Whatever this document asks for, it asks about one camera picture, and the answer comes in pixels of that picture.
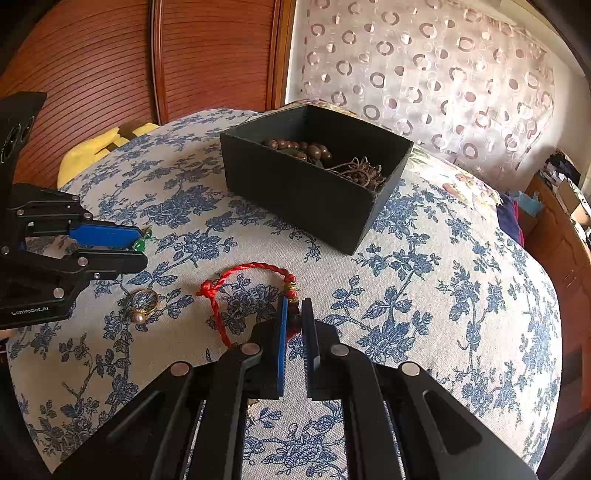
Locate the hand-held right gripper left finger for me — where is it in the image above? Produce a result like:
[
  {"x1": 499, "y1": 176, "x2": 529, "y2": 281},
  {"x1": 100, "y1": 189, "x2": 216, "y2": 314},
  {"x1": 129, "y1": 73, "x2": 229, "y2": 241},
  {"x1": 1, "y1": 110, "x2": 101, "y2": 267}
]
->
[{"x1": 51, "y1": 296, "x2": 291, "y2": 480}]

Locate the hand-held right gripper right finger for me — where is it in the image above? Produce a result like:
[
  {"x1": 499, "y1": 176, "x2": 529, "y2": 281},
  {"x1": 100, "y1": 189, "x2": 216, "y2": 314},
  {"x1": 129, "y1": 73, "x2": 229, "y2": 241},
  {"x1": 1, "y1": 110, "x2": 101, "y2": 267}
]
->
[{"x1": 301, "y1": 298, "x2": 539, "y2": 480}]

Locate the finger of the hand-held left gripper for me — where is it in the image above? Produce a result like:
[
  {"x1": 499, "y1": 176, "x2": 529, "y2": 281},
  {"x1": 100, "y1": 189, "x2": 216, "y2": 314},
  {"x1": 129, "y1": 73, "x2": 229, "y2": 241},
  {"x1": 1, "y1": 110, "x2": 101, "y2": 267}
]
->
[
  {"x1": 8, "y1": 250, "x2": 148, "y2": 298},
  {"x1": 9, "y1": 184, "x2": 145, "y2": 252}
]

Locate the green bead earring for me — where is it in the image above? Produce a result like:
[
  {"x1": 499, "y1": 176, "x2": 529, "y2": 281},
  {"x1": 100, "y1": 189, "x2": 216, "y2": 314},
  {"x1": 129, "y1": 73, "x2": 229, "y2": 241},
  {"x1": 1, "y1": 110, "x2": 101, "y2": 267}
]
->
[{"x1": 131, "y1": 228, "x2": 154, "y2": 253}]

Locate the red rope bracelet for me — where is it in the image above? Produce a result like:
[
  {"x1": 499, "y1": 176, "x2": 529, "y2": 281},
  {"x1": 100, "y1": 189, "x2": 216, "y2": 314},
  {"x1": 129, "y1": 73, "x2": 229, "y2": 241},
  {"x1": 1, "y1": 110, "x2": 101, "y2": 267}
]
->
[{"x1": 196, "y1": 262, "x2": 306, "y2": 350}]

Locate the black cardboard box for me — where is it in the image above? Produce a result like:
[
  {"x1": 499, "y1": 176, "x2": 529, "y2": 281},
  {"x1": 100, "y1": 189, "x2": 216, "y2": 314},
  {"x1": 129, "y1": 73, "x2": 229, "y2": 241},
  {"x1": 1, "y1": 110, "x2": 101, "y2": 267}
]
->
[{"x1": 220, "y1": 104, "x2": 414, "y2": 256}]

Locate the brass filigree necklace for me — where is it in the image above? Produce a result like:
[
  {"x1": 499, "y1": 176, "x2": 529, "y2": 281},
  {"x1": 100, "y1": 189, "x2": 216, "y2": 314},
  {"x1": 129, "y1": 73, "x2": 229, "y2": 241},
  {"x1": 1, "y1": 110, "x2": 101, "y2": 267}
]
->
[{"x1": 330, "y1": 156, "x2": 385, "y2": 190}]

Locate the dark brown bead bracelet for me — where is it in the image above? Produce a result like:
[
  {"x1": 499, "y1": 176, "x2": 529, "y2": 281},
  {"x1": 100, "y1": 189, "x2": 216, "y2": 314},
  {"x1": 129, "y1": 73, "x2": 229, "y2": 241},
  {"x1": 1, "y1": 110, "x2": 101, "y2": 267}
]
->
[{"x1": 263, "y1": 137, "x2": 333, "y2": 165}]

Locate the yellow plush toy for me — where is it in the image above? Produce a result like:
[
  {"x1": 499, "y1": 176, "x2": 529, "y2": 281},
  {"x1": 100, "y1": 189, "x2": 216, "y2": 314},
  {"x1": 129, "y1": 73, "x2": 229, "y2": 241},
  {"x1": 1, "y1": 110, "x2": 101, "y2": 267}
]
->
[{"x1": 58, "y1": 121, "x2": 160, "y2": 185}]

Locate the blue floral cloth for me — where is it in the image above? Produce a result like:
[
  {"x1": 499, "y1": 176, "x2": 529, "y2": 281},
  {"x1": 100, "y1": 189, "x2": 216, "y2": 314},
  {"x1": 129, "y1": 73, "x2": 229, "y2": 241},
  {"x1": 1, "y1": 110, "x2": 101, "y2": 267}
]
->
[{"x1": 7, "y1": 108, "x2": 561, "y2": 480}]

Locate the wooden slatted wardrobe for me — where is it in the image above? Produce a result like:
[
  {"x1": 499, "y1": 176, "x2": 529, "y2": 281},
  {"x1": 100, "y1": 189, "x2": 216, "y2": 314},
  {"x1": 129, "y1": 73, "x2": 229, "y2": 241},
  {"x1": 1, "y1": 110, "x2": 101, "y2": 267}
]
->
[{"x1": 0, "y1": 0, "x2": 296, "y2": 190}]

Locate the dark blue blanket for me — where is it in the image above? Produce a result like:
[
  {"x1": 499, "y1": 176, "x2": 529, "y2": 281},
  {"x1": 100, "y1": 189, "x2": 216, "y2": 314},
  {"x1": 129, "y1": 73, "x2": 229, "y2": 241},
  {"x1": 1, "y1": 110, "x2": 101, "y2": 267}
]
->
[{"x1": 496, "y1": 191, "x2": 527, "y2": 247}]

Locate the teal plastic bag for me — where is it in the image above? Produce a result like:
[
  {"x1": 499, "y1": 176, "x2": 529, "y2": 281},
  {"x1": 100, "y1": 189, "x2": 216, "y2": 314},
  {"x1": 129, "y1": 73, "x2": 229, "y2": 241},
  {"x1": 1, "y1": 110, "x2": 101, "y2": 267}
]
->
[{"x1": 517, "y1": 191, "x2": 546, "y2": 217}]

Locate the wooden cabinet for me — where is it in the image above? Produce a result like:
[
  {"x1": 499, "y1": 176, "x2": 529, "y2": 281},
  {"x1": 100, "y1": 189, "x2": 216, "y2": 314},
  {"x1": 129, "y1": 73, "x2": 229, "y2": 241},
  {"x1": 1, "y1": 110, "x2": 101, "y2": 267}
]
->
[{"x1": 524, "y1": 175, "x2": 591, "y2": 319}]

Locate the circle patterned sheer curtain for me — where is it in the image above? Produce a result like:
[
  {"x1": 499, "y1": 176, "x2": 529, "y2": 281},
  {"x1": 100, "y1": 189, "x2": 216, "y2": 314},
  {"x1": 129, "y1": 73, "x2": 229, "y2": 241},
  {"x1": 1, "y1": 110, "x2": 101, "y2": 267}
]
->
[{"x1": 284, "y1": 0, "x2": 555, "y2": 195}]

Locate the open cardboard box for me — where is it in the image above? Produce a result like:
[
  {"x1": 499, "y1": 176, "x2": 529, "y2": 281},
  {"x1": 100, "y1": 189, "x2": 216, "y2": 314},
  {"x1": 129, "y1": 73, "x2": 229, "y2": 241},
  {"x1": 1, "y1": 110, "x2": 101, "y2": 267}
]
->
[{"x1": 554, "y1": 178, "x2": 591, "y2": 220}]

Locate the pile of clothes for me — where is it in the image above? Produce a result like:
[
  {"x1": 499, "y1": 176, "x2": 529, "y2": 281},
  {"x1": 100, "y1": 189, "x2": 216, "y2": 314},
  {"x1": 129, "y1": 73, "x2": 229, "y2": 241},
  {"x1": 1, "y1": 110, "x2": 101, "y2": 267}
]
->
[{"x1": 545, "y1": 150, "x2": 583, "y2": 185}]

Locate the gold pearl ring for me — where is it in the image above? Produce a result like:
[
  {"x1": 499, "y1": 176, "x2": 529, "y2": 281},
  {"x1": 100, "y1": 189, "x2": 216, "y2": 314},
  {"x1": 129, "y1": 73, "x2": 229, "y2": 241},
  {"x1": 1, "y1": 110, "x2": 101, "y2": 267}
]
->
[{"x1": 126, "y1": 288, "x2": 161, "y2": 326}]

